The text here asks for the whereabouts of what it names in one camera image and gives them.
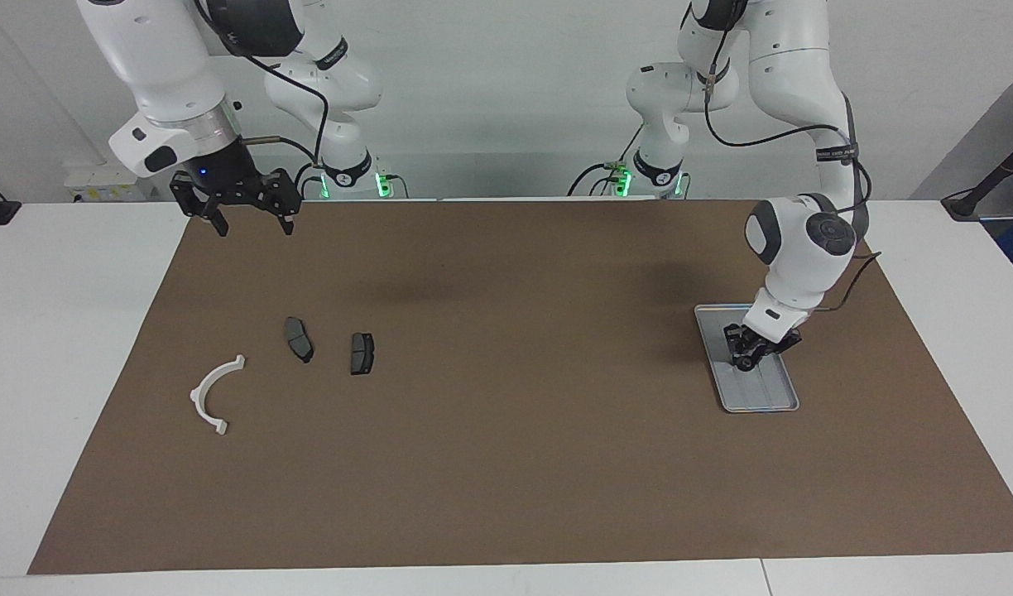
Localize left base cable connectors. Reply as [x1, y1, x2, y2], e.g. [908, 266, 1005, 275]
[566, 124, 646, 199]

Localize elongated grey brake pad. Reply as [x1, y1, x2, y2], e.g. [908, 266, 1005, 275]
[283, 316, 315, 364]

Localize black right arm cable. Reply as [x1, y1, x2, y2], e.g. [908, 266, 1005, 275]
[194, 0, 332, 187]

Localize white box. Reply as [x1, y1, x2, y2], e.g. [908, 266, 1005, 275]
[63, 161, 156, 204]

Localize brown table mat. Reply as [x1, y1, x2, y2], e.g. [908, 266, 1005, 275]
[26, 199, 1013, 576]

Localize right base cable connectors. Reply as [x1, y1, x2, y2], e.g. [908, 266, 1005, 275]
[294, 161, 408, 200]

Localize white semicircular bracket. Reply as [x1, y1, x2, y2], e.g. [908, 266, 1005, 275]
[190, 354, 247, 436]

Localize base cable connectors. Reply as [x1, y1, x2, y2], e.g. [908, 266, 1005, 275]
[294, 161, 408, 200]
[566, 124, 646, 199]

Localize black stand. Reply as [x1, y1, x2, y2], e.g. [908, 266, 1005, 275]
[941, 131, 1013, 221]

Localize silver metal tray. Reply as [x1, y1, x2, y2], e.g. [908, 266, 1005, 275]
[694, 303, 801, 414]

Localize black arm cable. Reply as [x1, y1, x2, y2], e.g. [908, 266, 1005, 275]
[194, 0, 332, 187]
[701, 0, 884, 314]

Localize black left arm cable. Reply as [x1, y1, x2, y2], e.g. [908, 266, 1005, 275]
[701, 0, 884, 314]

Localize rectangular dark brake pad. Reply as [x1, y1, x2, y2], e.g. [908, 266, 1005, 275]
[349, 332, 377, 377]

